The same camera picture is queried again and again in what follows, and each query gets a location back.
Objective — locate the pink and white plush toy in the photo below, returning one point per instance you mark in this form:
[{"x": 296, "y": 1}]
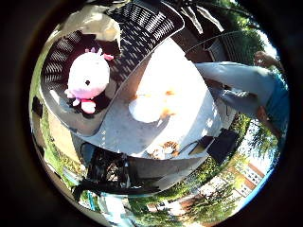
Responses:
[{"x": 88, "y": 75}]

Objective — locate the tiger plush toy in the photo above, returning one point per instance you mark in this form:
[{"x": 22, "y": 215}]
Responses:
[{"x": 170, "y": 147}]

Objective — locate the black mesh basket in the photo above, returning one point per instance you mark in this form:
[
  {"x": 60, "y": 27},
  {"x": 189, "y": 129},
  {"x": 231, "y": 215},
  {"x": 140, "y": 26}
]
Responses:
[{"x": 142, "y": 28}]

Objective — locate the white and orange plush toy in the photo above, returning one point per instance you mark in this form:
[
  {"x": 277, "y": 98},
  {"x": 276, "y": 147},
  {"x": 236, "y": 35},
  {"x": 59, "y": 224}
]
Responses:
[{"x": 145, "y": 108}]

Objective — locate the person in light trousers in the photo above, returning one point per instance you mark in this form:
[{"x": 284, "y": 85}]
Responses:
[{"x": 240, "y": 75}]

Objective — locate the black box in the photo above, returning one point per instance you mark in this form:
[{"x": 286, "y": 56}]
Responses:
[{"x": 222, "y": 145}]

